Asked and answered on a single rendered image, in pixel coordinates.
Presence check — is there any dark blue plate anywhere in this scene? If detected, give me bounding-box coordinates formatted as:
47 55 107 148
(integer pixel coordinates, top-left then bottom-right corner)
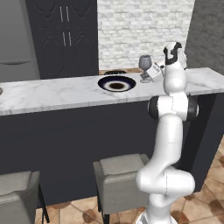
97 74 137 94

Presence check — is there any dark kitchen island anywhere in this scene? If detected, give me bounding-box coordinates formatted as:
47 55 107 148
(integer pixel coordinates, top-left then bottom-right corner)
0 66 224 208

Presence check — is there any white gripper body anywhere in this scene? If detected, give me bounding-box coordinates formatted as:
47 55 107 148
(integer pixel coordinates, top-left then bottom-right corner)
145 64 163 81

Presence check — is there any tall black cupboard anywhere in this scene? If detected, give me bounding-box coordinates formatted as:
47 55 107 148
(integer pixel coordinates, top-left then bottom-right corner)
24 0 100 81

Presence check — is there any grey bar stool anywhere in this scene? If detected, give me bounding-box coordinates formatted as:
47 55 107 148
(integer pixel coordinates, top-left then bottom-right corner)
0 171 51 224
92 153 151 224

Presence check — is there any grey wine glass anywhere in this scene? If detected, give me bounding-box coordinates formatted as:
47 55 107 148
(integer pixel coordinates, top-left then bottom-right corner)
137 54 153 84

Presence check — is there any black hob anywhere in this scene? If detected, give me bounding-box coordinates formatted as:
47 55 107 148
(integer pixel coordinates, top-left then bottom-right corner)
103 69 128 75

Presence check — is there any grey fridge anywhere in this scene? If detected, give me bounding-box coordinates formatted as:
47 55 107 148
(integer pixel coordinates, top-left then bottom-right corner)
0 0 41 83

